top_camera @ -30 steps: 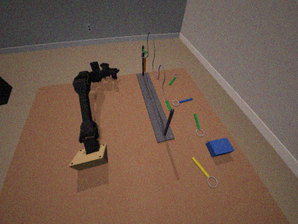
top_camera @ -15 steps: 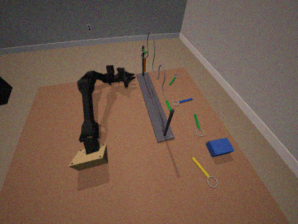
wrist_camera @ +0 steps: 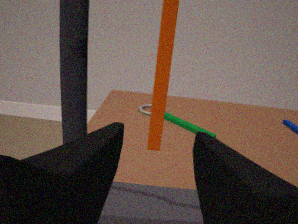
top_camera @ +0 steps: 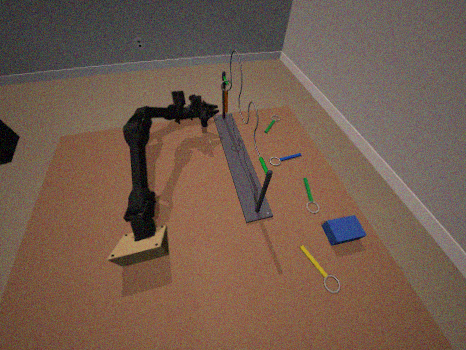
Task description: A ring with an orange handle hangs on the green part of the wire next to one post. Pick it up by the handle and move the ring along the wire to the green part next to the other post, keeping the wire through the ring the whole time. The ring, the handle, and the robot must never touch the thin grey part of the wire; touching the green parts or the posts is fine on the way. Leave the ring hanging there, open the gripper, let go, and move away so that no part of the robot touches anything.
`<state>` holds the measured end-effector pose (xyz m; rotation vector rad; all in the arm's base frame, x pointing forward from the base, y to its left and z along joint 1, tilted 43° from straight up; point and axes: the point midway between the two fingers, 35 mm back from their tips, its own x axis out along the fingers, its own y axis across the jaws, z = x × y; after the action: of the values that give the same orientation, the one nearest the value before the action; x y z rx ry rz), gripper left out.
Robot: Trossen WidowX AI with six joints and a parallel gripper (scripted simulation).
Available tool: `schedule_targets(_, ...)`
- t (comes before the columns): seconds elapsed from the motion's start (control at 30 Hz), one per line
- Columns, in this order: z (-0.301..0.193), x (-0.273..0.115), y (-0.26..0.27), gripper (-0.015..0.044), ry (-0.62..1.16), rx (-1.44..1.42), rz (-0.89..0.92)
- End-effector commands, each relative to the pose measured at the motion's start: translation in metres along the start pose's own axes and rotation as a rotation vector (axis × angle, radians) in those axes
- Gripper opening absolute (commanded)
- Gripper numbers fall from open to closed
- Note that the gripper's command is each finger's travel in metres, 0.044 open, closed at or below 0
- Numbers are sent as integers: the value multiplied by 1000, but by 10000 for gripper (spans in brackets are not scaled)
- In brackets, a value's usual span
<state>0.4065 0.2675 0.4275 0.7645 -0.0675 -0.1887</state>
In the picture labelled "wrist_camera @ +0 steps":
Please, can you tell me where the green handle with grey loop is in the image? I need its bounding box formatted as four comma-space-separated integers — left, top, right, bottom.
138, 104, 217, 139

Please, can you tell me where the orange bar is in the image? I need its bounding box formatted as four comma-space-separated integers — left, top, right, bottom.
146, 0, 180, 151

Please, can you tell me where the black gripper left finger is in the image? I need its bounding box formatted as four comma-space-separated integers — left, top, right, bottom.
0, 123, 124, 224

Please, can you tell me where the white ring with blue handle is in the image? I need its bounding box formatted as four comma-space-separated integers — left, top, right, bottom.
282, 120, 298, 133

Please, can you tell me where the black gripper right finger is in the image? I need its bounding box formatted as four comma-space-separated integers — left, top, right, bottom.
193, 132, 298, 224

